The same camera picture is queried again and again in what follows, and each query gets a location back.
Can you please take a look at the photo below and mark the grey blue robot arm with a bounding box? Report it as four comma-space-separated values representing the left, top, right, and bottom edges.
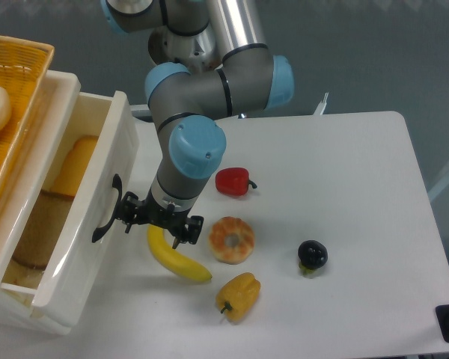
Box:
101, 1, 295, 244

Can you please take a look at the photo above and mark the yellow banana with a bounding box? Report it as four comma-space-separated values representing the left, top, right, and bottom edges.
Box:
147, 225, 213, 283

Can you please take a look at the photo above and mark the dark purple eggplant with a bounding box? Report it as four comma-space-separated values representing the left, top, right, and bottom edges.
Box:
298, 240, 329, 274

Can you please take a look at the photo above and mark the white top drawer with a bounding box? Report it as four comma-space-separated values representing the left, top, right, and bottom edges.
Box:
2, 91, 138, 330

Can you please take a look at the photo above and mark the yellow bell pepper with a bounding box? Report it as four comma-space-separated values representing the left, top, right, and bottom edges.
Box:
216, 272, 261, 322

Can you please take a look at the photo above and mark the orange woven basket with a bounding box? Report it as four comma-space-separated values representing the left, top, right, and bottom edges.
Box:
0, 35, 55, 197

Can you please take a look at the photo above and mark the orange glazed donut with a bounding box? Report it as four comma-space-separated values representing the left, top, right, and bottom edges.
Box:
208, 216, 255, 265

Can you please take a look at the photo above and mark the yellow cake slice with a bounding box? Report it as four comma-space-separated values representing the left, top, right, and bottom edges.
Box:
49, 135, 98, 197

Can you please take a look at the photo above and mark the brown bread slice in wrap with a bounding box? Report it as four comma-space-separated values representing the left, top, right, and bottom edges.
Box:
12, 191, 73, 269

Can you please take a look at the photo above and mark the red bell pepper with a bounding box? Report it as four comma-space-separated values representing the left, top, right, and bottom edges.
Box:
215, 168, 257, 197

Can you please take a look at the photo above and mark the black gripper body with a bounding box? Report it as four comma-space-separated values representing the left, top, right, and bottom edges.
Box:
117, 191, 204, 245

